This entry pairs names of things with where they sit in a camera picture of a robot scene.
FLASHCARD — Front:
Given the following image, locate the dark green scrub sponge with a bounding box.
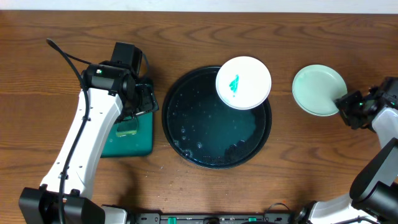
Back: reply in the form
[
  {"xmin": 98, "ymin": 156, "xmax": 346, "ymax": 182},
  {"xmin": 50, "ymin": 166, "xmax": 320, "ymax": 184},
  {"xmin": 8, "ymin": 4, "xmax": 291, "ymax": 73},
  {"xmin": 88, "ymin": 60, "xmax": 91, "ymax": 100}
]
[{"xmin": 116, "ymin": 118, "xmax": 139, "ymax": 137}]

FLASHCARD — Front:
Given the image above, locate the white plate green stain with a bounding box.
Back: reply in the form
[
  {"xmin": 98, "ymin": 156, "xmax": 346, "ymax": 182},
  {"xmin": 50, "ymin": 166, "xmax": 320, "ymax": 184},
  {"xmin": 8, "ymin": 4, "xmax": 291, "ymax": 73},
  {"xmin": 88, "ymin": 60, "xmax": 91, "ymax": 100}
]
[{"xmin": 215, "ymin": 56, "xmax": 272, "ymax": 110}]

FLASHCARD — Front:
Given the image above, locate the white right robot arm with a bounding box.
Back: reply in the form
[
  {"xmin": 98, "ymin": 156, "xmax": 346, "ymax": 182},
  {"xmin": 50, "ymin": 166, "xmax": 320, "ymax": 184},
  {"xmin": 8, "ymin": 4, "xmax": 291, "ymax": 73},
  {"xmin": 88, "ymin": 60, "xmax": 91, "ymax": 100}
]
[{"xmin": 294, "ymin": 91, "xmax": 397, "ymax": 223}]

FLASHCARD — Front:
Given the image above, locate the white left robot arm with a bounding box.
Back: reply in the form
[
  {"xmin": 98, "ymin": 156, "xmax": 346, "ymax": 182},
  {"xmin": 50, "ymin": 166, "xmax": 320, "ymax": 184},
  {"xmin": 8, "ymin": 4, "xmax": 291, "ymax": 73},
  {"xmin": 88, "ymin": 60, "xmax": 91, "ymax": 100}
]
[{"xmin": 19, "ymin": 64, "xmax": 159, "ymax": 223}]

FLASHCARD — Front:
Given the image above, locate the black round tray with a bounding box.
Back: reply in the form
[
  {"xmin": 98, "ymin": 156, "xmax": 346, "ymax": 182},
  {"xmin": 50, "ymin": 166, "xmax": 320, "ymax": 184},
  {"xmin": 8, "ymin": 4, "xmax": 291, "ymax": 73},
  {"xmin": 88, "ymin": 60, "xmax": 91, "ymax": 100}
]
[{"xmin": 162, "ymin": 66, "xmax": 272, "ymax": 169}]

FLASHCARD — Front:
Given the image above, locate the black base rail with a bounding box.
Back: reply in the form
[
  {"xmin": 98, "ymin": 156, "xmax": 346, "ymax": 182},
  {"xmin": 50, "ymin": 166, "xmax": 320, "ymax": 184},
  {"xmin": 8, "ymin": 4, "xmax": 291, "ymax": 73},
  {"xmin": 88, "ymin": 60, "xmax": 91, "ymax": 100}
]
[{"xmin": 126, "ymin": 213, "xmax": 295, "ymax": 224}]

